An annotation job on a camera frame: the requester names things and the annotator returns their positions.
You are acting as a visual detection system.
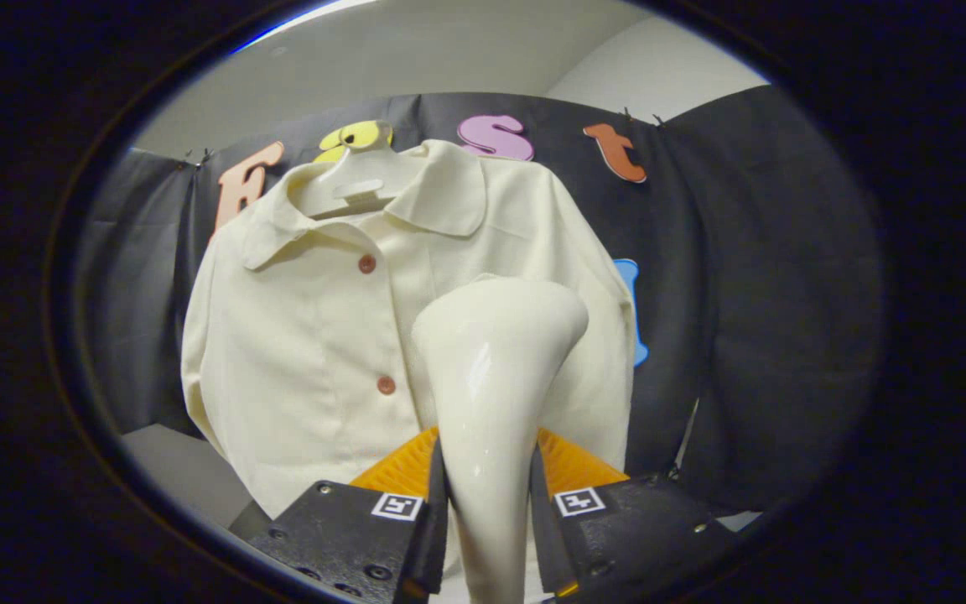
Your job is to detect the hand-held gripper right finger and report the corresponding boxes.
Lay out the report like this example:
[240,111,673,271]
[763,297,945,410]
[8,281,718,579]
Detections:
[529,426,735,601]

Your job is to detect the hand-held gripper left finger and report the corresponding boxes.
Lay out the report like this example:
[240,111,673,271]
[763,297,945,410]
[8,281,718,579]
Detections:
[248,426,450,604]

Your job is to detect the cream button shirt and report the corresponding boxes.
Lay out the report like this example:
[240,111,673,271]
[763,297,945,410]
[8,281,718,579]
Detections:
[181,138,639,521]

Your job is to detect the white garment steamer head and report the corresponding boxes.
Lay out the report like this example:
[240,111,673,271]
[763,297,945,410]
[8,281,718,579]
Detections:
[412,274,591,604]

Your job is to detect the thin grey stand pole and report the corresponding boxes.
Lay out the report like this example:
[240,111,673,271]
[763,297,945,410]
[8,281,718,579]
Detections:
[673,398,700,476]

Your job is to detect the grey drawer cabinet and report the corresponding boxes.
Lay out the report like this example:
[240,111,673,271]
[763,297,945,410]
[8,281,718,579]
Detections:
[122,424,273,542]

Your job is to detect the black backdrop cloth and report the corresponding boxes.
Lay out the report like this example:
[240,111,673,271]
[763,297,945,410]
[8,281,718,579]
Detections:
[76,84,886,513]

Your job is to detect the white plastic hanger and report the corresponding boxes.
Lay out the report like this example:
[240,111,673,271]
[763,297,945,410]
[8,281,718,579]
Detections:
[299,122,417,221]

